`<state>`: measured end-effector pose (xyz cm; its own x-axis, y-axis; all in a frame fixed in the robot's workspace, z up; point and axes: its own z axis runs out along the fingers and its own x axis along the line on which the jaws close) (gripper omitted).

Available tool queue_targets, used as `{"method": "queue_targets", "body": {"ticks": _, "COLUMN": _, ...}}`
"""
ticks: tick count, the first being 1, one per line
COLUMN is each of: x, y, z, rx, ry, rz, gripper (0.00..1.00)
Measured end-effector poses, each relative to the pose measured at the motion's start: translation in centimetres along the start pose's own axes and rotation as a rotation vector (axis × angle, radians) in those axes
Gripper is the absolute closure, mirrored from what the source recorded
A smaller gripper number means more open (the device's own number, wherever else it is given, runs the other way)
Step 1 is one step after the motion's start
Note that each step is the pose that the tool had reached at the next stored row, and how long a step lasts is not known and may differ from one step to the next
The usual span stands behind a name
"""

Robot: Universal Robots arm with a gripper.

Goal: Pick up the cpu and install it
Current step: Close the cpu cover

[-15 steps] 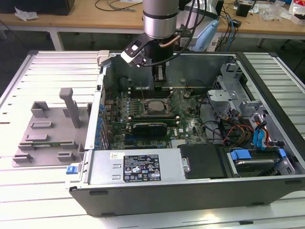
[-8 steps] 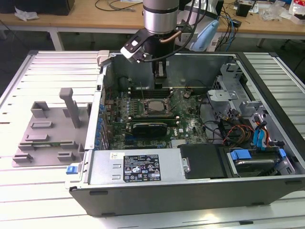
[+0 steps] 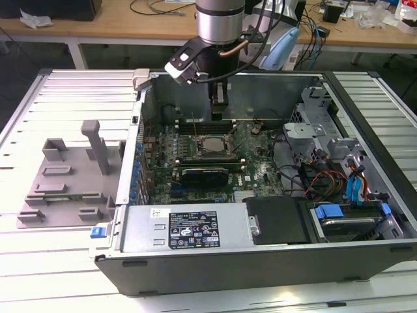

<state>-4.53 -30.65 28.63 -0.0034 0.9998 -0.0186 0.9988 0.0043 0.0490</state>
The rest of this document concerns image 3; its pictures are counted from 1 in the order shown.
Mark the thin metal locking lever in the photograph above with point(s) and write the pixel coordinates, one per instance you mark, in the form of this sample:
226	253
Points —
236	127
195	124

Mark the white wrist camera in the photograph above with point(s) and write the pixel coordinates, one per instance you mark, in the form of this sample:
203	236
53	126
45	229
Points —
180	71

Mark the small black container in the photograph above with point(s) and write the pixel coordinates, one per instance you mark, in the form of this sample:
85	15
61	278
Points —
332	14

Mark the CPU socket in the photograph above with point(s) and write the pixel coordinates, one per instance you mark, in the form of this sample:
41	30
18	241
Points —
197	151

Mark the blue case latch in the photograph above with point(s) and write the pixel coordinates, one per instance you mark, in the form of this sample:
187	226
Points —
97	232

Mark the tall black box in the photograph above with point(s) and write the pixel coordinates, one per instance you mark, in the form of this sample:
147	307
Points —
301	16

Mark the black power adapter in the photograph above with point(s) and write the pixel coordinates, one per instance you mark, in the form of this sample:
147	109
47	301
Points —
324	31

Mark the black plastic bay cover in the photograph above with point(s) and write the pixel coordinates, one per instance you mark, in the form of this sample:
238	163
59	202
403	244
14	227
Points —
280	221

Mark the large black box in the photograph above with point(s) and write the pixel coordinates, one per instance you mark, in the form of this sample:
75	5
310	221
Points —
49	8

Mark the silver CPU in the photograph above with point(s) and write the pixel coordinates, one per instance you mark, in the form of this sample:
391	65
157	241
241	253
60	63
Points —
212	144

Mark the black open PC case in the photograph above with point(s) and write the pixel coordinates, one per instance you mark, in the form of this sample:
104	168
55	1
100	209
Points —
228	270

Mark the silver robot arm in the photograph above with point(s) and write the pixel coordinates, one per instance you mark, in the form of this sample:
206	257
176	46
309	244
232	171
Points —
220	23

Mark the green motherboard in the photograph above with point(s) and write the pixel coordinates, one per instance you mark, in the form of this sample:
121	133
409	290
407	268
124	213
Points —
254	169

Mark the hard disk in blue carrier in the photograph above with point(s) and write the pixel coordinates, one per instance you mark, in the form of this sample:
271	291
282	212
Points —
345	228

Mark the beige case corner latch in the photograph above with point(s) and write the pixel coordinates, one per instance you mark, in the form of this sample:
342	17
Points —
141	78

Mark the grey parts rack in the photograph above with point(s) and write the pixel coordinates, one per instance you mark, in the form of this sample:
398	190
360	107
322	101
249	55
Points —
75	182

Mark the silver metal drive cage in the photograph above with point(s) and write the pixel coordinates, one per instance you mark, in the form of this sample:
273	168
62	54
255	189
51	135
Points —
304	129

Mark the silver power supply box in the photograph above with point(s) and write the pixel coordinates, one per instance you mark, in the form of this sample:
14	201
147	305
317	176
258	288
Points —
143	228

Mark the red white package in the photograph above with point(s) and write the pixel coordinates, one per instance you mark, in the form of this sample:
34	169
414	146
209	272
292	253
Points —
407	13

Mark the clear plastic bags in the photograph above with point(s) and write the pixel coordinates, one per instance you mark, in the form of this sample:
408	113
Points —
374	18

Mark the black graphics card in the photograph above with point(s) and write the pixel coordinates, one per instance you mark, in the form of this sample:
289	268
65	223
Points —
205	178

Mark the white crumpled plastic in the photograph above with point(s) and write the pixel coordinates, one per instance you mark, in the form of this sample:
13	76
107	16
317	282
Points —
36	19

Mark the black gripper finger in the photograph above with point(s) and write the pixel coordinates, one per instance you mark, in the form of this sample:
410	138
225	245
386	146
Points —
219	107

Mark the round coin battery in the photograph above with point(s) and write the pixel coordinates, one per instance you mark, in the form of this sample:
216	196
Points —
255	129

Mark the silver finned heatsink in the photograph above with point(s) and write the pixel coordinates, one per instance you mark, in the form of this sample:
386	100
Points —
244	195

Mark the wooden desk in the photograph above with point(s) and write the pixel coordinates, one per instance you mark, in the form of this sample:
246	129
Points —
130	27

